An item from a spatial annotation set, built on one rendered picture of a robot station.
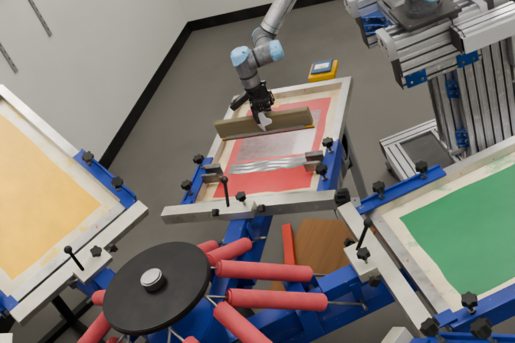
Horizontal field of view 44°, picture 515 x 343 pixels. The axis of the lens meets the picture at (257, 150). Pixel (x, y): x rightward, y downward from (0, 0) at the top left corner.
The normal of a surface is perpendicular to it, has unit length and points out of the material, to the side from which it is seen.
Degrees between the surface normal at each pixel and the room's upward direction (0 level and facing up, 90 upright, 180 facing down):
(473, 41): 90
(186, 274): 0
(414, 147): 0
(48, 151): 32
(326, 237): 0
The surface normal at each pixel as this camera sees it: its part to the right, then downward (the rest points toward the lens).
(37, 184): 0.08, -0.54
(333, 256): -0.33, -0.77
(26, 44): 0.92, -0.12
